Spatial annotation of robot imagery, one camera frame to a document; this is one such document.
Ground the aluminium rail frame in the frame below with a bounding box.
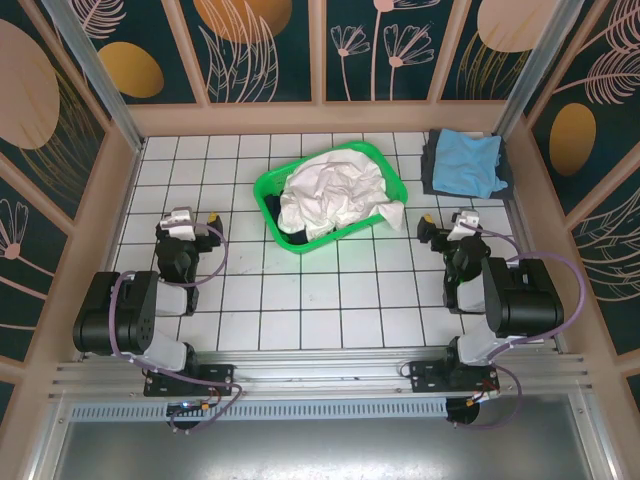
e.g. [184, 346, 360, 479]
[49, 348, 594, 401]

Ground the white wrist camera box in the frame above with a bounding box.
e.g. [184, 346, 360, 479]
[448, 208, 480, 241]
[158, 207, 195, 239]

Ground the light blue folded t-shirt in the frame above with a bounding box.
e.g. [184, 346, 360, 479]
[430, 128, 507, 200]

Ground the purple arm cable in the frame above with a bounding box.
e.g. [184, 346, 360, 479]
[109, 222, 246, 434]
[449, 222, 588, 431]

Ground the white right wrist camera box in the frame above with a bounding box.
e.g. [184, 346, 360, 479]
[448, 208, 480, 241]

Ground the green plastic basket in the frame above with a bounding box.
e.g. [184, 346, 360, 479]
[252, 141, 409, 256]

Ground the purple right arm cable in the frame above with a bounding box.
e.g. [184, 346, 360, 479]
[449, 222, 588, 431]

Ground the dark grey folded t-shirt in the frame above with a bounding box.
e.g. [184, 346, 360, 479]
[420, 128, 516, 201]

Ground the grey slotted cable duct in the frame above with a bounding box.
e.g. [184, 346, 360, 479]
[69, 398, 449, 422]

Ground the large white t-shirt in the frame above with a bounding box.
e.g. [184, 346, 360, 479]
[277, 148, 405, 241]

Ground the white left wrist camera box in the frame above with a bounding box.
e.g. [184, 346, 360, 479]
[158, 207, 195, 239]

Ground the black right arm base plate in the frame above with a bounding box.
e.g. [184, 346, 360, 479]
[408, 360, 501, 396]

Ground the navy t-shirt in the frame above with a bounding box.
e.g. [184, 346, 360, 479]
[263, 189, 336, 247]

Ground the aluminium corner post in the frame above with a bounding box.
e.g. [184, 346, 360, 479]
[497, 0, 576, 146]
[49, 0, 147, 152]

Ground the red and yellow power lead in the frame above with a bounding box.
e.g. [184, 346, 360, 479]
[199, 384, 236, 416]
[467, 377, 501, 407]

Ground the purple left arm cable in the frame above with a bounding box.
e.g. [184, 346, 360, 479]
[109, 222, 246, 434]

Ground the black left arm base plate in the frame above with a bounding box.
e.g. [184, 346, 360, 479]
[143, 362, 237, 399]

